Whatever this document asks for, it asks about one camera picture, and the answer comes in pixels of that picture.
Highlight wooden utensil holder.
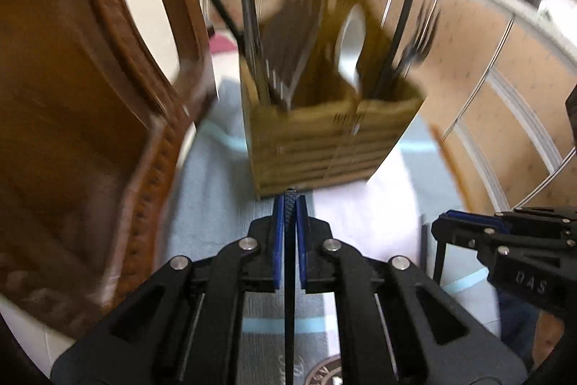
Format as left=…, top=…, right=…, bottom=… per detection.
left=239, top=0, right=427, bottom=200

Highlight white spoon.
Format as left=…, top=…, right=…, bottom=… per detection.
left=336, top=3, right=367, bottom=94

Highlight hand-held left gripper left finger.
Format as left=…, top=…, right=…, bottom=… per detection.
left=49, top=194, right=289, bottom=385

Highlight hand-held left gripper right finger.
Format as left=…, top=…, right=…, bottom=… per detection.
left=295, top=194, right=528, bottom=385

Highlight metal fork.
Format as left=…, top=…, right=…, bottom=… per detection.
left=383, top=6, right=429, bottom=97
left=388, top=0, right=445, bottom=97

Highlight carved wooden chair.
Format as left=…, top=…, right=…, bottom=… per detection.
left=0, top=0, right=223, bottom=339

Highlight metal spoon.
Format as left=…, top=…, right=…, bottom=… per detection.
left=204, top=0, right=281, bottom=104

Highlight person's dark trousers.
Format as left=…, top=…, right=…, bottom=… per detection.
left=498, top=288, right=544, bottom=364

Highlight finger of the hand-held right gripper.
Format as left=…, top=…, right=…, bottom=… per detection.
left=430, top=209, right=513, bottom=256
left=493, top=206, right=577, bottom=233

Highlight pink dustpan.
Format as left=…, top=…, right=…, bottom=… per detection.
left=209, top=30, right=241, bottom=54

